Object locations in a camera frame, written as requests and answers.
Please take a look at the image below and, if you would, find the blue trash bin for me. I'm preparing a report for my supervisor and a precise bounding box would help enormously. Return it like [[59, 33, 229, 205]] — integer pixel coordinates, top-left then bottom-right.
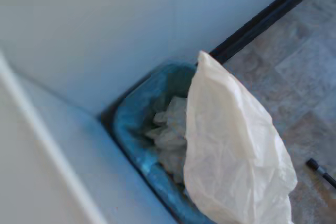
[[111, 62, 220, 224]]

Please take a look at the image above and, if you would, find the white tissue pile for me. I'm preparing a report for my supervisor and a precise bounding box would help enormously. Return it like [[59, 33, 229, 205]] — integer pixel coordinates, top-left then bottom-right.
[[145, 96, 189, 185]]

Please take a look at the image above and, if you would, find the grey vanity cabinet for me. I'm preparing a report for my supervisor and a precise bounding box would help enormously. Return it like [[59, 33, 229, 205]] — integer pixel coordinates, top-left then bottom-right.
[[5, 73, 182, 224]]

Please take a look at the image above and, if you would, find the dark trash bin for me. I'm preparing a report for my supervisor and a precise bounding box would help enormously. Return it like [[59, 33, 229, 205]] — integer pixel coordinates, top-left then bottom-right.
[[99, 62, 211, 224]]

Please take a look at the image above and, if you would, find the black baseboard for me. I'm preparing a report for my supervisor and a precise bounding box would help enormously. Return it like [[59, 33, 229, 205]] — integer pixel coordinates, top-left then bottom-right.
[[194, 0, 336, 66]]

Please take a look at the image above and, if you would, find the white sink countertop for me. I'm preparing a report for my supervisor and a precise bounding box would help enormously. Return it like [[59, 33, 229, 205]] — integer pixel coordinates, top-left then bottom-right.
[[0, 48, 107, 224]]

